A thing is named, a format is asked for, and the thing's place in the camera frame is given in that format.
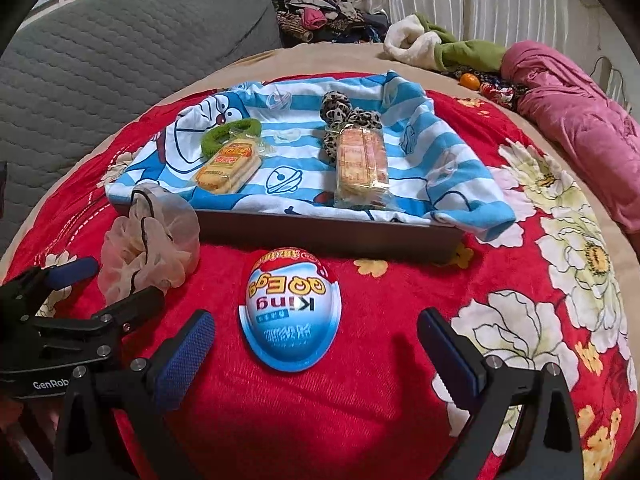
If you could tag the blue striped cartoon cloth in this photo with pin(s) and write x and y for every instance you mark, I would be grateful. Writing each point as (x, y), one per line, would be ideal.
(295, 115)

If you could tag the pink padded garment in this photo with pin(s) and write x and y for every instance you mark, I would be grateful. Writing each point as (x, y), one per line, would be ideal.
(575, 110)

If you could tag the small orange fruit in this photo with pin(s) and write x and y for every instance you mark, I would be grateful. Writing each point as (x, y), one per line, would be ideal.
(470, 81)

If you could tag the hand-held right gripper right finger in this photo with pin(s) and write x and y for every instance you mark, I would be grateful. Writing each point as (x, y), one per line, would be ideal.
(450, 355)

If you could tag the leopard print scrunchie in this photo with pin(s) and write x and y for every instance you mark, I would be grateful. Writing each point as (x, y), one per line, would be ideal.
(335, 107)

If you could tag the white and green fleece garment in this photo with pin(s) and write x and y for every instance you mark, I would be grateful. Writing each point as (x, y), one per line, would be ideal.
(410, 40)

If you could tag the orange biscuit packet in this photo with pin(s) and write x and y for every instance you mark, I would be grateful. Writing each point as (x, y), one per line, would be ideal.
(230, 167)
(360, 165)

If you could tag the pile of mixed clothes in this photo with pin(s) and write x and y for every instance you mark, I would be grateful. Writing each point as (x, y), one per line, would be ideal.
(325, 10)

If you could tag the blue and red egg toy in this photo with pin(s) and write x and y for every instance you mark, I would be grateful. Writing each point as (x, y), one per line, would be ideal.
(290, 310)

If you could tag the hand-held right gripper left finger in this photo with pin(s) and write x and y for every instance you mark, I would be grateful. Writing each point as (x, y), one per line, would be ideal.
(185, 360)

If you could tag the dark brown shallow box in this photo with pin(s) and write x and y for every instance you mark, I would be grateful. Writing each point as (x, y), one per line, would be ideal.
(325, 235)

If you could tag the red floral blanket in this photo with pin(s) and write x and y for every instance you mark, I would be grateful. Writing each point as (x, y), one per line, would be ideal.
(350, 410)

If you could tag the grey quilted cushion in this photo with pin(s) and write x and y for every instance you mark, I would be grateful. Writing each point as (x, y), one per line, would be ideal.
(100, 60)

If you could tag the beige bed sheet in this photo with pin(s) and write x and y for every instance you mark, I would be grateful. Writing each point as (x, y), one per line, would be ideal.
(325, 60)

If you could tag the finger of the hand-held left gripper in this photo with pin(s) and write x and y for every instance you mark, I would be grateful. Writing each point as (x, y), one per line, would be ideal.
(135, 304)
(75, 270)

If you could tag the white ribbed curtain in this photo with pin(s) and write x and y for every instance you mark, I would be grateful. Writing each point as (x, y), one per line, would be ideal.
(500, 0)

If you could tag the dark floral cloth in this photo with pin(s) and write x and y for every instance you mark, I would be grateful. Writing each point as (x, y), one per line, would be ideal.
(500, 91)

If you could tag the pale pink sheer scrunchie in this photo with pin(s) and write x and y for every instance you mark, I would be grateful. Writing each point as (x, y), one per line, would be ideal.
(165, 240)

